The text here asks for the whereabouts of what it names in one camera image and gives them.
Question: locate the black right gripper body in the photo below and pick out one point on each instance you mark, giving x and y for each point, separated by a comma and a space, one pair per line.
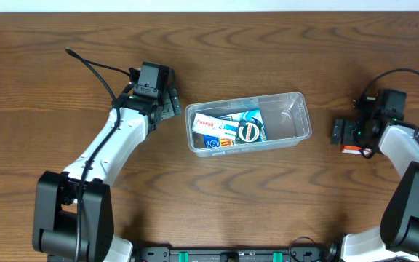
350, 132

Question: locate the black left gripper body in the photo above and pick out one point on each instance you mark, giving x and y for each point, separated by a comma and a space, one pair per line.
171, 102

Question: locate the red Panadol box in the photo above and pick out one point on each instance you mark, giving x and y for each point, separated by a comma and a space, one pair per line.
348, 149

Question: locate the white Panadol packet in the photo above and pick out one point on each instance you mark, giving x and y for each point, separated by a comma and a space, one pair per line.
211, 126

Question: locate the blue fever medicine box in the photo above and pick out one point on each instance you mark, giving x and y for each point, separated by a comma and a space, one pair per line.
247, 116

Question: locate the clear plastic container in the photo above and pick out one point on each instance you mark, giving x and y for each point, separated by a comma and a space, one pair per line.
284, 115

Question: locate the green Zam-Buk box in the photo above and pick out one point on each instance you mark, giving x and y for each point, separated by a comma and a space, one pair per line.
250, 132

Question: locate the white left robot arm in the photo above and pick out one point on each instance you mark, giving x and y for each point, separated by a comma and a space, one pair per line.
73, 216

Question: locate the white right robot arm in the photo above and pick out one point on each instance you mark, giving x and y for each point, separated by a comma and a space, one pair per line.
381, 130

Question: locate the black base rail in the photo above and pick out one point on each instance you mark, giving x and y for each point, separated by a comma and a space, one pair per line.
302, 249

